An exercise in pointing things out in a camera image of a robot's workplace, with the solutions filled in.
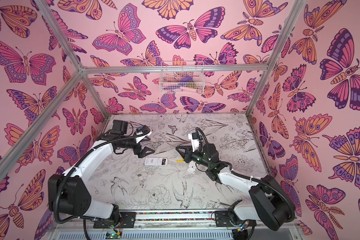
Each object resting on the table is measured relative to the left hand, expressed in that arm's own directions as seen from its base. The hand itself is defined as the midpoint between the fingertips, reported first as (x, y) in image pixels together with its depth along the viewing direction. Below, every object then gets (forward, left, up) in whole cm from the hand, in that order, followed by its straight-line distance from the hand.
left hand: (151, 143), depth 82 cm
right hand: (-4, -15, +3) cm, 15 cm away
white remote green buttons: (-3, 0, -17) cm, 17 cm away
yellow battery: (-2, -15, -18) cm, 24 cm away
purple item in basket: (+40, -20, +13) cm, 47 cm away
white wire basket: (+42, -17, +14) cm, 47 cm away
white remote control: (-6, -23, -17) cm, 29 cm away
